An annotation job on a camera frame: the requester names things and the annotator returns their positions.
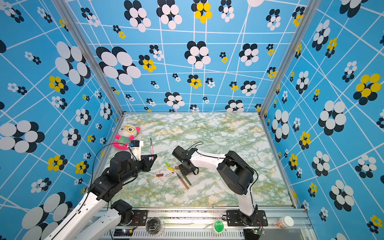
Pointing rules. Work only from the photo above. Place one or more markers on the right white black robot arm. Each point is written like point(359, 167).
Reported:
point(238, 175)

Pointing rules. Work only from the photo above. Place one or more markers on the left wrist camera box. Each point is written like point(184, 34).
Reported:
point(136, 148)

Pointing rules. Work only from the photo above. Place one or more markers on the pink gel pen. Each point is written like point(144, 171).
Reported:
point(152, 150)

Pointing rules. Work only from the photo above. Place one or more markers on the green push button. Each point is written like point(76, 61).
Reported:
point(218, 227)

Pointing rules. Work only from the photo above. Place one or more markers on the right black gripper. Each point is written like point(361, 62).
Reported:
point(184, 172)

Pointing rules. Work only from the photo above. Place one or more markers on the white pink plush toy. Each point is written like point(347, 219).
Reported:
point(125, 135)

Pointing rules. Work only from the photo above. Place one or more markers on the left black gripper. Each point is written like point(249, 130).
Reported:
point(148, 164)

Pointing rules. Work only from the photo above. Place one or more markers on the green gel pen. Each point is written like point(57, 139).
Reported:
point(186, 179)

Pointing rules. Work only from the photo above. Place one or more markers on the white orange bottle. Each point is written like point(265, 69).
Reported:
point(285, 222)

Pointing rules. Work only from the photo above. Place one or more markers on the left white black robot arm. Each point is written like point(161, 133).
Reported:
point(123, 169)

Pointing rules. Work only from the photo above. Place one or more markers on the aluminium front frame rail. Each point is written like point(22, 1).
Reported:
point(195, 217)

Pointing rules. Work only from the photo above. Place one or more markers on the brown gel pen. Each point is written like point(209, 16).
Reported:
point(182, 181)

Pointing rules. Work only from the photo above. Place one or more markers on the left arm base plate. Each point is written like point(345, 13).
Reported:
point(134, 218)

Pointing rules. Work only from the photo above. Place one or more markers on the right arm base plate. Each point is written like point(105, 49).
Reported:
point(235, 218)

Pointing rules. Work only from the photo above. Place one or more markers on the white pen brown tip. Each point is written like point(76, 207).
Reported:
point(163, 178)

